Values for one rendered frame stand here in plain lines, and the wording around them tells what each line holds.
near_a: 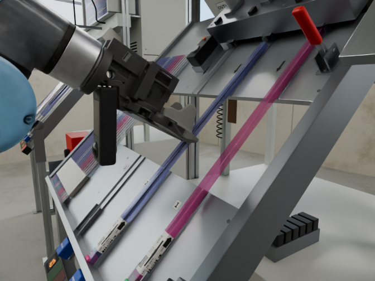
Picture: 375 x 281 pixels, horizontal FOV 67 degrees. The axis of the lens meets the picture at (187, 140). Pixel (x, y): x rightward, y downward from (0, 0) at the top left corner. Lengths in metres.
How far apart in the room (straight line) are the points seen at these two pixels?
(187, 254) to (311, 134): 0.21
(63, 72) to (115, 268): 0.28
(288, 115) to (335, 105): 3.45
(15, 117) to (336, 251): 0.71
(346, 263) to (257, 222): 0.43
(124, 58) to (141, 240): 0.27
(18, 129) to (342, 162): 3.59
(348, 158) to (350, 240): 2.87
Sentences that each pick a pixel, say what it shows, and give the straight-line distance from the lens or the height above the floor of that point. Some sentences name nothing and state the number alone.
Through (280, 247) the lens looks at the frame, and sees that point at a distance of 0.68.
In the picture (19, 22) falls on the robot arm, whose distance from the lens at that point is 0.39.
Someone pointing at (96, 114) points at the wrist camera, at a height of 0.96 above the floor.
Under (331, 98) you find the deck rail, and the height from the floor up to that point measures 0.98.
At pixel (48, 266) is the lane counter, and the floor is 0.65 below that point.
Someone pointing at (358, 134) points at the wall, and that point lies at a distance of 3.60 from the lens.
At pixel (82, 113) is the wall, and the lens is 4.40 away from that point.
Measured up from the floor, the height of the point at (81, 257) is 0.73.
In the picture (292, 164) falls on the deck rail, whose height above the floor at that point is 0.91.
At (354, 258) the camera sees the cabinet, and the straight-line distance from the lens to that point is 0.77.
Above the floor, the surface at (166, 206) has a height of 0.82.
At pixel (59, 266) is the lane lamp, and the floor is 0.67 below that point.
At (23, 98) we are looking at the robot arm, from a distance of 0.23.
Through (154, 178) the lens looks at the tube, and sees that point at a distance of 0.48.
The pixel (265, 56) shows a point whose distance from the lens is 0.59.
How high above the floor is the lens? 1.00
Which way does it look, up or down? 12 degrees down
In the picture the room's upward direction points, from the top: straight up
